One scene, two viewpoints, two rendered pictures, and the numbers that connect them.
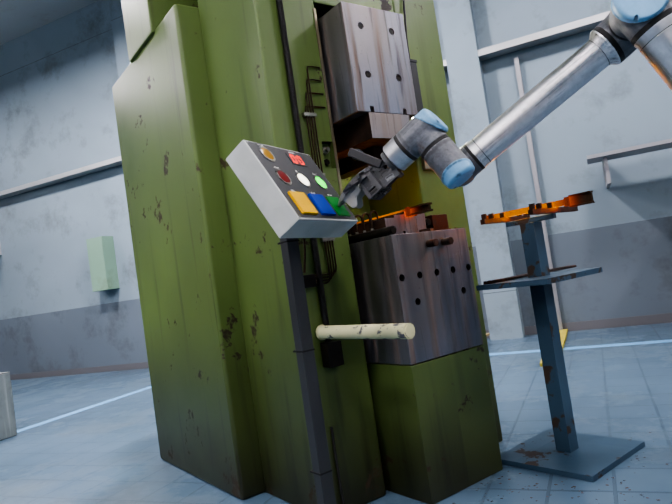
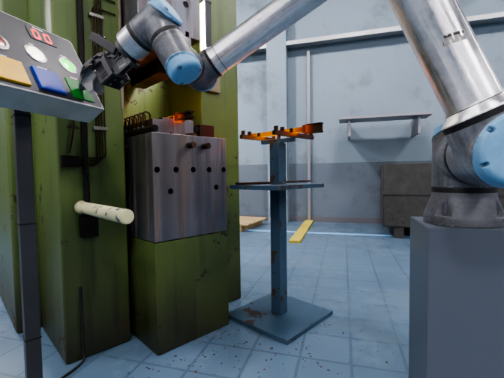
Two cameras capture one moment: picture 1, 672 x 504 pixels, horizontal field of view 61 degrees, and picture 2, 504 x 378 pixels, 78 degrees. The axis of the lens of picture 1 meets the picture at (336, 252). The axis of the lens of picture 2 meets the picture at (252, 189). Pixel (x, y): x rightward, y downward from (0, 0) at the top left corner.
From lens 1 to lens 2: 0.77 m
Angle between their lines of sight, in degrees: 9
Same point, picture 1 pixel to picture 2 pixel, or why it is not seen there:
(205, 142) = not seen: hidden behind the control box
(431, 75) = (224, 19)
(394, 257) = (151, 151)
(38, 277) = not seen: outside the picture
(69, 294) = not seen: hidden behind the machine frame
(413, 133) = (142, 18)
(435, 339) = (183, 223)
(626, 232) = (355, 167)
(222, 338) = (13, 202)
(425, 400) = (165, 272)
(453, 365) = (196, 245)
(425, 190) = (205, 107)
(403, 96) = (187, 21)
